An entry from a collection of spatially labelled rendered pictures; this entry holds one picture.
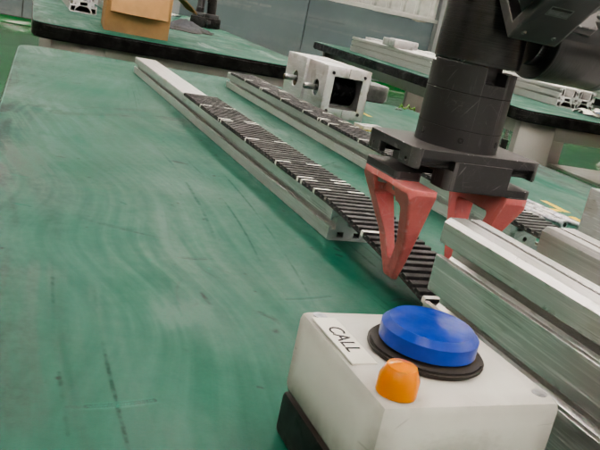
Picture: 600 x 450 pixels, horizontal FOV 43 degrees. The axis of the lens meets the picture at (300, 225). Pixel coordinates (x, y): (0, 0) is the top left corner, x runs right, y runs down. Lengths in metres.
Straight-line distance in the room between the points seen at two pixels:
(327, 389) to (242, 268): 0.25
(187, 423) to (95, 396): 0.04
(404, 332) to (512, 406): 0.05
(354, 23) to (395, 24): 0.68
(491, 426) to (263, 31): 11.49
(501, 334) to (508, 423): 0.11
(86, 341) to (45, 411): 0.07
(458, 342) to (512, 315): 0.10
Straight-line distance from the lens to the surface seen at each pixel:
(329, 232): 0.65
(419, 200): 0.49
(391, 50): 4.24
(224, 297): 0.48
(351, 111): 1.45
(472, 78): 0.50
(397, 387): 0.27
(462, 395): 0.29
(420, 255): 0.57
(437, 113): 0.51
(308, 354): 0.32
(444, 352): 0.30
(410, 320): 0.31
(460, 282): 0.43
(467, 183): 0.51
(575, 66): 0.55
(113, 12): 2.51
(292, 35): 11.86
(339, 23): 12.09
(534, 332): 0.39
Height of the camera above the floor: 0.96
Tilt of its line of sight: 16 degrees down
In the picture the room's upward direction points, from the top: 12 degrees clockwise
